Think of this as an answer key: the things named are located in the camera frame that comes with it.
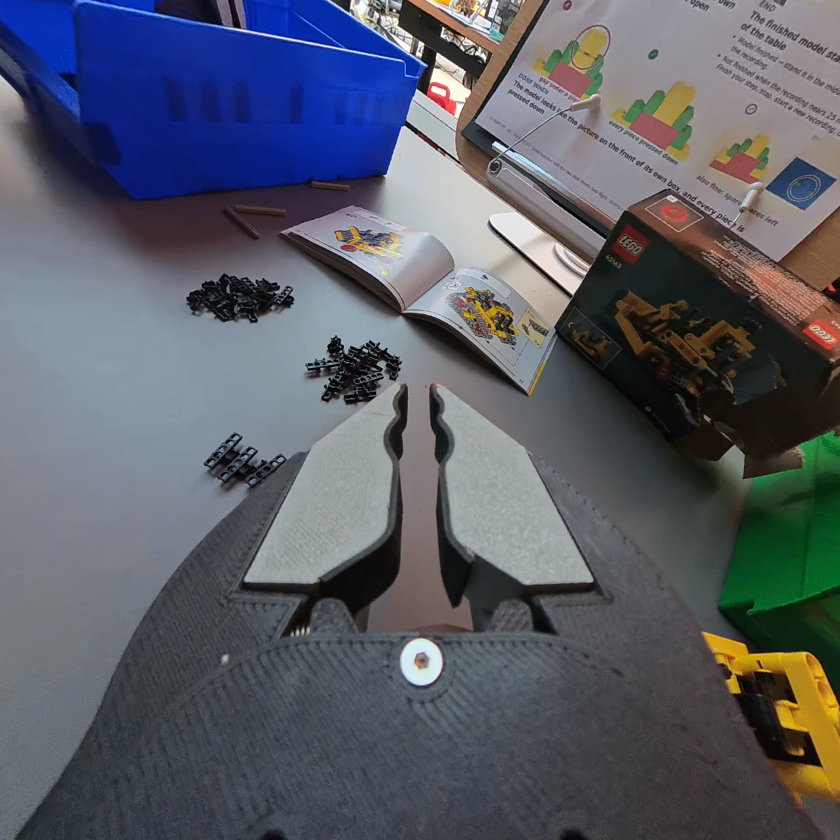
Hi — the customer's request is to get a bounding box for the green plastic bin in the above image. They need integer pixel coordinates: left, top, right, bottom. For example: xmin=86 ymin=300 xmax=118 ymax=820
xmin=717 ymin=432 xmax=840 ymax=658

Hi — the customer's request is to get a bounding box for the small pile of track links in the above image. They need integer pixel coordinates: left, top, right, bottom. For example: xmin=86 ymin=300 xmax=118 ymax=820
xmin=203 ymin=431 xmax=288 ymax=488

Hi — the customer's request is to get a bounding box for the wooden desk with black legs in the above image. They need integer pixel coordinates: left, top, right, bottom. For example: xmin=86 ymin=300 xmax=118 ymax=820
xmin=399 ymin=0 xmax=522 ymax=74

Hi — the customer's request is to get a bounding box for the silver document stand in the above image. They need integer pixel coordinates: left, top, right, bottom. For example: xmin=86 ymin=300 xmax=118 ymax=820
xmin=487 ymin=92 xmax=767 ymax=298

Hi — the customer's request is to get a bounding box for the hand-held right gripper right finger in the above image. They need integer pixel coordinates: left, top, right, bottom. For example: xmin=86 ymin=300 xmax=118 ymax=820
xmin=428 ymin=384 xmax=596 ymax=611

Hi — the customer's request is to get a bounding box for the black lego set box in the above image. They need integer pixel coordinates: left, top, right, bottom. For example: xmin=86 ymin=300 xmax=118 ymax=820
xmin=554 ymin=189 xmax=840 ymax=462

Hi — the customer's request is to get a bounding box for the instruction sheet on stand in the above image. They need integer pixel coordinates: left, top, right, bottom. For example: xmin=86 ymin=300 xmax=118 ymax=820
xmin=455 ymin=0 xmax=840 ymax=291

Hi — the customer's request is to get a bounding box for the pile of black track links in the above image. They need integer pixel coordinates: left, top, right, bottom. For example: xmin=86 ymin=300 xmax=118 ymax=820
xmin=185 ymin=273 xmax=295 ymax=324
xmin=304 ymin=335 xmax=403 ymax=404

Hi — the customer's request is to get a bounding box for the yellow lego bulldozer model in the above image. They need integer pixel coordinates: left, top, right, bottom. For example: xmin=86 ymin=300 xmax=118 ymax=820
xmin=701 ymin=630 xmax=840 ymax=809

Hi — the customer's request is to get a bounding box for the printed instruction sheet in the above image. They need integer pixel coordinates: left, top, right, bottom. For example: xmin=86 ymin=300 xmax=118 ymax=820
xmin=472 ymin=0 xmax=840 ymax=265

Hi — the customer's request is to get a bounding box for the open lego instruction booklet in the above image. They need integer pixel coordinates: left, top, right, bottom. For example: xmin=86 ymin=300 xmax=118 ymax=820
xmin=280 ymin=205 xmax=559 ymax=397

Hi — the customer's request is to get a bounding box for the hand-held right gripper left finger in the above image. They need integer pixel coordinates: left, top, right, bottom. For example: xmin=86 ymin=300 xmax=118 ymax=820
xmin=243 ymin=382 xmax=409 ymax=614

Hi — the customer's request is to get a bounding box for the blue plastic bin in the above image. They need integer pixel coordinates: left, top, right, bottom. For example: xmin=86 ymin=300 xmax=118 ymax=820
xmin=0 ymin=0 xmax=429 ymax=202

